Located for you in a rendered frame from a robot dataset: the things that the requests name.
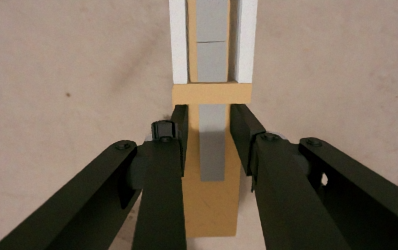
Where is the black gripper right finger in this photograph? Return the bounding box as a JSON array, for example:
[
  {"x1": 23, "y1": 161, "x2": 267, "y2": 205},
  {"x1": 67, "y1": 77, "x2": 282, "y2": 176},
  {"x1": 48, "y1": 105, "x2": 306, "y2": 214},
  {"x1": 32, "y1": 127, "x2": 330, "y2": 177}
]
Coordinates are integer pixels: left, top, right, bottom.
[{"x1": 230, "y1": 103, "x2": 398, "y2": 250}]

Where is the grey square stick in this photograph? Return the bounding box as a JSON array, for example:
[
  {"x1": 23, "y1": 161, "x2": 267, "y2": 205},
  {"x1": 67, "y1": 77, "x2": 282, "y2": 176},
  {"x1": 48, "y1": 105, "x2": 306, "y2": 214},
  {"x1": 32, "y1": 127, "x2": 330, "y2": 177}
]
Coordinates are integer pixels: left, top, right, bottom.
[{"x1": 199, "y1": 103, "x2": 225, "y2": 181}]

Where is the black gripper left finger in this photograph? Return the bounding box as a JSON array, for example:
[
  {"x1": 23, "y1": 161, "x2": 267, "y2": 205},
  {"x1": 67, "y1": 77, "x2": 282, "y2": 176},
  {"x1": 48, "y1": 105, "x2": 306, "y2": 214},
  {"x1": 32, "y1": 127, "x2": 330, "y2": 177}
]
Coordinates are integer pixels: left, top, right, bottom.
[{"x1": 0, "y1": 104, "x2": 189, "y2": 250}]

